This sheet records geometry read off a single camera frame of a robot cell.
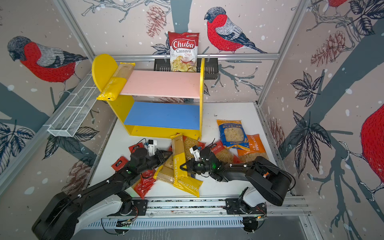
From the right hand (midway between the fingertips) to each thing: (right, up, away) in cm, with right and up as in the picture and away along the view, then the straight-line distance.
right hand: (178, 171), depth 78 cm
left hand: (-4, +9, +1) cm, 10 cm away
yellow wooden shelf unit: (-24, +41, +45) cm, 65 cm away
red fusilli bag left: (+4, +12, +15) cm, 20 cm away
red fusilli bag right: (+26, +7, +10) cm, 29 cm away
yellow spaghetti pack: (+1, 0, 0) cm, 1 cm away
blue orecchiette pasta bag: (+34, +18, +20) cm, 43 cm away
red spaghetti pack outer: (-36, +2, +8) cm, 37 cm away
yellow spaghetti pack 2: (+7, -8, 0) cm, 10 cm away
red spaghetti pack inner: (-31, +9, +16) cm, 36 cm away
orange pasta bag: (+47, +9, +12) cm, 49 cm away
